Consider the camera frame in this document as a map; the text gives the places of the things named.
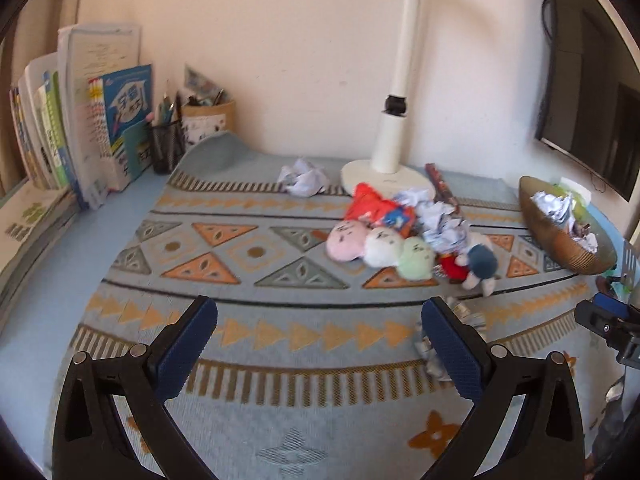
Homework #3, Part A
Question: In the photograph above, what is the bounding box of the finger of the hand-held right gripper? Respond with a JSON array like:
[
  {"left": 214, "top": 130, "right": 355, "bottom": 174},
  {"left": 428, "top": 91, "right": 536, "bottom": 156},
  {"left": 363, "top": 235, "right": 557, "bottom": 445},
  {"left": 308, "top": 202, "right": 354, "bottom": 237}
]
[{"left": 574, "top": 292, "right": 633, "bottom": 334}]

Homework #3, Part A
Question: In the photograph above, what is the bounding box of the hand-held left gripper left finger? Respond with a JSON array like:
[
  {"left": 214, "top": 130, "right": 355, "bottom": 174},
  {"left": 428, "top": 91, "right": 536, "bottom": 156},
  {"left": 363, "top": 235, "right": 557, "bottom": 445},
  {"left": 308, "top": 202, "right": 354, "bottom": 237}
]
[{"left": 51, "top": 295, "right": 221, "bottom": 480}]

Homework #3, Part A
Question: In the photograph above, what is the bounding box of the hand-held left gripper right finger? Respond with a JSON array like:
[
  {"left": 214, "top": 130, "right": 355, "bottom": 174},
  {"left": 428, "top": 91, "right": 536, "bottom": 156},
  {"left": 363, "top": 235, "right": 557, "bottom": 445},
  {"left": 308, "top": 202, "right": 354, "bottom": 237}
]
[{"left": 420, "top": 296, "right": 586, "bottom": 480}]

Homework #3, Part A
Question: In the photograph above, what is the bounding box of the printed paper ball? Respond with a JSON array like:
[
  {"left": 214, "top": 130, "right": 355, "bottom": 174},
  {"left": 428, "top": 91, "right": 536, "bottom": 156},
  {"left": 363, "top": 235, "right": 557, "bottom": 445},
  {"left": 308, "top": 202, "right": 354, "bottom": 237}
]
[{"left": 414, "top": 296, "right": 487, "bottom": 381}]

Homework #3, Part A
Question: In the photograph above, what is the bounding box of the wooden bowl with paper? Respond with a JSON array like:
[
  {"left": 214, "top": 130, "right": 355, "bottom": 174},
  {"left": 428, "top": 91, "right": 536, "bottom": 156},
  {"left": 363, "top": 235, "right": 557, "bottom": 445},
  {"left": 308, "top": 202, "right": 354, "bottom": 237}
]
[{"left": 518, "top": 176, "right": 618, "bottom": 275}]

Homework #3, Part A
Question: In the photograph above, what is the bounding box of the plush doll with blue hat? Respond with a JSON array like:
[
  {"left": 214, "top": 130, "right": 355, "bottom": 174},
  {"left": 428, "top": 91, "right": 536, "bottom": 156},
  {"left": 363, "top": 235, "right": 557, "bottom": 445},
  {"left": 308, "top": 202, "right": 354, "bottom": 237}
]
[{"left": 439, "top": 242, "right": 499, "bottom": 297}]

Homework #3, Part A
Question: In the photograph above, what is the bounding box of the green round plush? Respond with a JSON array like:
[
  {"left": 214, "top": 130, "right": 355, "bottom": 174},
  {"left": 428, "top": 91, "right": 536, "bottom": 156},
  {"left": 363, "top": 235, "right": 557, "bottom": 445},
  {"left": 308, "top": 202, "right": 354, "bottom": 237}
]
[{"left": 396, "top": 236, "right": 437, "bottom": 281}]

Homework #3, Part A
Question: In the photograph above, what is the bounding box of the green and white packet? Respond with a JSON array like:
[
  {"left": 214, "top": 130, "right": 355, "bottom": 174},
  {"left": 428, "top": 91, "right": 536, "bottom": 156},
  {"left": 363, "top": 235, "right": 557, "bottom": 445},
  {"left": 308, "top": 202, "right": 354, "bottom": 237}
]
[{"left": 555, "top": 177, "right": 593, "bottom": 206}]

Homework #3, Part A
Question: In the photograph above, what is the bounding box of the patterned woven mat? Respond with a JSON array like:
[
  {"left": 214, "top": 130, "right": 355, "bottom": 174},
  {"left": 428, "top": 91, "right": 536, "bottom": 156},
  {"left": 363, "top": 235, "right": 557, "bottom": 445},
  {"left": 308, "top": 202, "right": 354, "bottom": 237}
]
[{"left": 42, "top": 130, "right": 631, "bottom": 480}]

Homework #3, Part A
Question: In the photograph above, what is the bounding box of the white round plush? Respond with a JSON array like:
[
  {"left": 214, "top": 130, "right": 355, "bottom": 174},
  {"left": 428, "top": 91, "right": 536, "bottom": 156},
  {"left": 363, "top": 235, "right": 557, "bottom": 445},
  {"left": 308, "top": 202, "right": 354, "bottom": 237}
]
[{"left": 362, "top": 227, "right": 406, "bottom": 267}]

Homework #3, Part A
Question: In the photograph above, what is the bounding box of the red snack packet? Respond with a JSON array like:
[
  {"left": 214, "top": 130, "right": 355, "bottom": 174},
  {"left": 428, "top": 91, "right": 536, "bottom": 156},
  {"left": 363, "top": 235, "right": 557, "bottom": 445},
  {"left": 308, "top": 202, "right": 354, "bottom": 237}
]
[{"left": 344, "top": 183, "right": 416, "bottom": 233}]

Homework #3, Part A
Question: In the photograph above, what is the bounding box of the red box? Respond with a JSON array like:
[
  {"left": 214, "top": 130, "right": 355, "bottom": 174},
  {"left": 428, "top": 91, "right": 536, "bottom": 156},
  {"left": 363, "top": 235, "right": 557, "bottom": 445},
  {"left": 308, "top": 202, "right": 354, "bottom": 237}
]
[{"left": 425, "top": 163, "right": 463, "bottom": 221}]

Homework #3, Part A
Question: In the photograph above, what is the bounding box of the flat stack of books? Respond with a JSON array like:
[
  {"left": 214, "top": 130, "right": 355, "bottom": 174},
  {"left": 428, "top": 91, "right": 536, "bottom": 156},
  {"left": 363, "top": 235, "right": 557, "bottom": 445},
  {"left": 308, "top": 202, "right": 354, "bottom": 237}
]
[{"left": 0, "top": 177, "right": 81, "bottom": 321}]

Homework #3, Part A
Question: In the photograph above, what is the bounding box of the black mesh pen holder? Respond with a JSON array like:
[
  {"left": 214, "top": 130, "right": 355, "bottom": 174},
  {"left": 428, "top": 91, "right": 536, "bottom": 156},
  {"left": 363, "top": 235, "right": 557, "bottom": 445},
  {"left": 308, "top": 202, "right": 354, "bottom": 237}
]
[{"left": 150, "top": 119, "right": 187, "bottom": 176}]

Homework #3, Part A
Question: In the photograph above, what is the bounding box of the black monitor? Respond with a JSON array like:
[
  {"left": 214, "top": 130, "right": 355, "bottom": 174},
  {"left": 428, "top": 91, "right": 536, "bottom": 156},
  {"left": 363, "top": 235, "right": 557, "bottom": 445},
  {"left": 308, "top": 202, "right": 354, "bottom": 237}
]
[{"left": 535, "top": 0, "right": 640, "bottom": 203}]

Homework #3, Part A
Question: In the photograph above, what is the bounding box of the white desk lamp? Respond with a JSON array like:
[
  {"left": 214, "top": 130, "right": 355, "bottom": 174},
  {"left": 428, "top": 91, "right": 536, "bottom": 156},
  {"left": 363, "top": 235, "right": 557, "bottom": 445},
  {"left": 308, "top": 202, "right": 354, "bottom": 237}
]
[{"left": 341, "top": 0, "right": 435, "bottom": 196}]

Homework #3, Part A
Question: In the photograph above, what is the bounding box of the beige patterned pen container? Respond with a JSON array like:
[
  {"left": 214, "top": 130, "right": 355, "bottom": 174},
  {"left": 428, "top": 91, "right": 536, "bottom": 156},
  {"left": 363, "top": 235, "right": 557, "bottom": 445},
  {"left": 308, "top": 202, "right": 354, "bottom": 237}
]
[{"left": 181, "top": 100, "right": 237, "bottom": 153}]

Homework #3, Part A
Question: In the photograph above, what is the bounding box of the blue cover book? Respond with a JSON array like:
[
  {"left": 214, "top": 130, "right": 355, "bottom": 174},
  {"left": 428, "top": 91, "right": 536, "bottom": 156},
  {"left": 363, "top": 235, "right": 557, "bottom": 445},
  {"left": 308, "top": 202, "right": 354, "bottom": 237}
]
[{"left": 89, "top": 63, "right": 153, "bottom": 192}]

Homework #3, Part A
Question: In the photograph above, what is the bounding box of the row of upright books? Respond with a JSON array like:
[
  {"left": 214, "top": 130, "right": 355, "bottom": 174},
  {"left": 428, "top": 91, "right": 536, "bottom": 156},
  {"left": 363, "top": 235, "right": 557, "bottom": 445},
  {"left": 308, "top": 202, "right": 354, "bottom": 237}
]
[{"left": 9, "top": 52, "right": 76, "bottom": 191}]

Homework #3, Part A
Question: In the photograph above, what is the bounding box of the row of standing books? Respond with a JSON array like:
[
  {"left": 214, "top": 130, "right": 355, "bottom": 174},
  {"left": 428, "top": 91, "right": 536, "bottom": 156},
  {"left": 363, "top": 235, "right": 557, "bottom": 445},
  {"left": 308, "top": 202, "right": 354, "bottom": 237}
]
[{"left": 56, "top": 22, "right": 142, "bottom": 211}]

